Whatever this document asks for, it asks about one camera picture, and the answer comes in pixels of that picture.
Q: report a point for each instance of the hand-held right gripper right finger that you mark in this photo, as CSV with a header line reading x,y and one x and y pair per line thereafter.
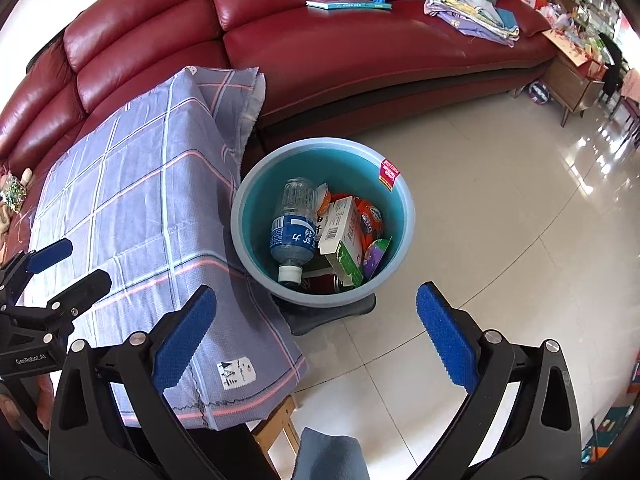
x,y
445,340

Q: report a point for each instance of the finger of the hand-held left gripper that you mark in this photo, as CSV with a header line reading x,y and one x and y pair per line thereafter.
x,y
50,255
85,287

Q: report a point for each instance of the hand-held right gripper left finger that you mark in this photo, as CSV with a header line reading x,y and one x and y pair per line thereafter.
x,y
185,335

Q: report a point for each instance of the red drink can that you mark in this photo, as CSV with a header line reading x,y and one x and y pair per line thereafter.
x,y
325,284

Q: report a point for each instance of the orange snack packet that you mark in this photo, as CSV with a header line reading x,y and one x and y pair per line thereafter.
x,y
369,220

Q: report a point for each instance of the clear plastic water bottle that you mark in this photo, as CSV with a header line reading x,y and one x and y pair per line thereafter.
x,y
292,240

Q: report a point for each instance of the white green medicine box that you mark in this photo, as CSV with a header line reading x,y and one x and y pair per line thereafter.
x,y
340,230

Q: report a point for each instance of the teal plastic bin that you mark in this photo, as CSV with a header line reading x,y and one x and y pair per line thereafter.
x,y
260,200

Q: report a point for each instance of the red plastic snack bag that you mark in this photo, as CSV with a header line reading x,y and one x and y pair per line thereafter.
x,y
323,197

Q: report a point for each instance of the person's left hand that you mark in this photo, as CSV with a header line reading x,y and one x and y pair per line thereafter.
x,y
45,400

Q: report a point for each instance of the bag of glittery beads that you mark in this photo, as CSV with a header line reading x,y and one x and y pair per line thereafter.
x,y
15,192

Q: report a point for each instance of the blue plaid tablecloth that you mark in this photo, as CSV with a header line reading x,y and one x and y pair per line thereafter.
x,y
125,200

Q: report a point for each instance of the dark grey plastic base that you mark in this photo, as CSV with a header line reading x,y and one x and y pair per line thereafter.
x,y
320,317

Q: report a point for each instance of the wooden table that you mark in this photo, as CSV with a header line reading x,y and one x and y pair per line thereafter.
x,y
275,425

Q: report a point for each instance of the person's blue-grey trousers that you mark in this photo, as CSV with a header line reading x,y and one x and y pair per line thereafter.
x,y
330,455

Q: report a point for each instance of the blue white ball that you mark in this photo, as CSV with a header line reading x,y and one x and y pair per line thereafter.
x,y
538,92

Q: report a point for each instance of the wooden cabinet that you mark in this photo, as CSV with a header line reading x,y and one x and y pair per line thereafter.
x,y
575,80

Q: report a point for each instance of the red leather sofa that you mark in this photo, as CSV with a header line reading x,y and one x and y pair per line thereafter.
x,y
350,60

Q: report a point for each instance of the black chair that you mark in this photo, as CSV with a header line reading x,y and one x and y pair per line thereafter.
x,y
612,70

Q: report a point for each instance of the stack of colourful booklets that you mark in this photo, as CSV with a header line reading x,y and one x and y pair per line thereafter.
x,y
465,10

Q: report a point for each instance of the teal book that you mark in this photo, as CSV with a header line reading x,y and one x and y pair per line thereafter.
x,y
350,4

